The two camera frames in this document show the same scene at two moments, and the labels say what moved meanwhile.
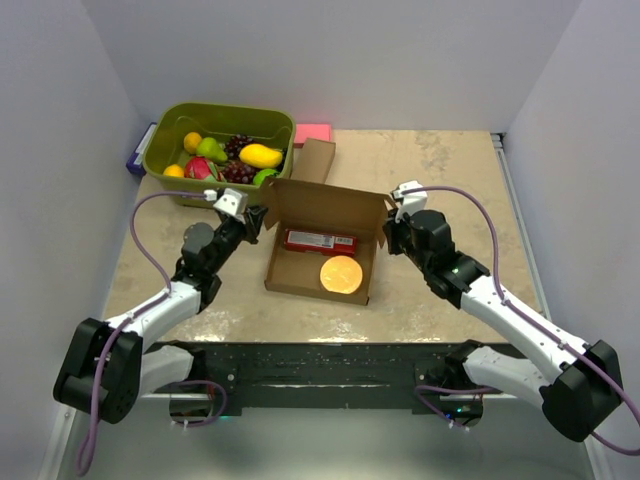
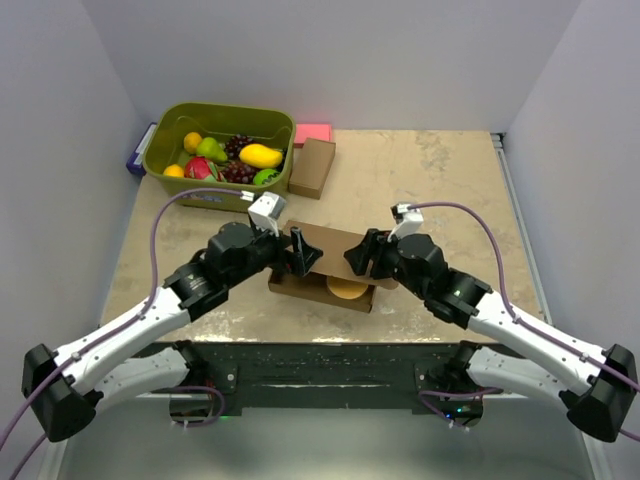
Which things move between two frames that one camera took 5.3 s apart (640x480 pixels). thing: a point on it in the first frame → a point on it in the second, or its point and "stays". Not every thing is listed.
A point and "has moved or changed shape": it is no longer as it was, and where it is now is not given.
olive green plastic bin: [200, 147] stays
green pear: [209, 147] stays
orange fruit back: [191, 140] stays
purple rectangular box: [135, 161] stays
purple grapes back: [235, 144] stays
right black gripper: [390, 230] → [359, 257]
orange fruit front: [173, 170] stays
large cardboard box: [322, 239] has moved or changed shape
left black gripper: [252, 223] → [300, 260]
